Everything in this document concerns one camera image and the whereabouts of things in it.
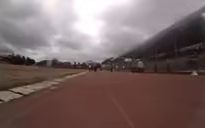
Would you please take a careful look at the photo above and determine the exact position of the dry grass field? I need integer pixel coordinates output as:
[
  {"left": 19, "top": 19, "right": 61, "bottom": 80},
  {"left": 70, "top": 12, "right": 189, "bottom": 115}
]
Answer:
[{"left": 0, "top": 63, "right": 88, "bottom": 94}]

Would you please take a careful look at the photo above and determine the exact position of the grandstand building with roof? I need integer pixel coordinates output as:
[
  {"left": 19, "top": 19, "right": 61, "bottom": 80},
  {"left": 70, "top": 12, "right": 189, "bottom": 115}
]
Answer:
[{"left": 102, "top": 1, "right": 205, "bottom": 74}]

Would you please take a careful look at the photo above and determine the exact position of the grey concrete slab kerb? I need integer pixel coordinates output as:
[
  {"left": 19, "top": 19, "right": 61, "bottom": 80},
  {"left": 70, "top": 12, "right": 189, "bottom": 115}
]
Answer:
[{"left": 0, "top": 70, "right": 90, "bottom": 108}]

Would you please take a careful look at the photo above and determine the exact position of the group of people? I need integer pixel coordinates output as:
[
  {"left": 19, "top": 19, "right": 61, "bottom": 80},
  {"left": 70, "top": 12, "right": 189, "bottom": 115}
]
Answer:
[{"left": 87, "top": 63, "right": 115, "bottom": 73}]

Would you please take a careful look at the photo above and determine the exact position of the vehicle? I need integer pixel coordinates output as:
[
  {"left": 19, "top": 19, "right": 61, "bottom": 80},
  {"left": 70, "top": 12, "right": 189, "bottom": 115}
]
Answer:
[{"left": 130, "top": 60, "right": 146, "bottom": 74}]

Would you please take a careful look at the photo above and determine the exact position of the red running track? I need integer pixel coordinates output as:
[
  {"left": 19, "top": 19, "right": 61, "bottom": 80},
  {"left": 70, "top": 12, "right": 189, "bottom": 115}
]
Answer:
[{"left": 0, "top": 70, "right": 205, "bottom": 128}]

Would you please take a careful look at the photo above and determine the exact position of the distant row of trees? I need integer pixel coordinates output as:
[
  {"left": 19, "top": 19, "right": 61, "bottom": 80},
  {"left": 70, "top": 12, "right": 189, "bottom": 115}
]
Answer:
[{"left": 3, "top": 53, "right": 103, "bottom": 70}]

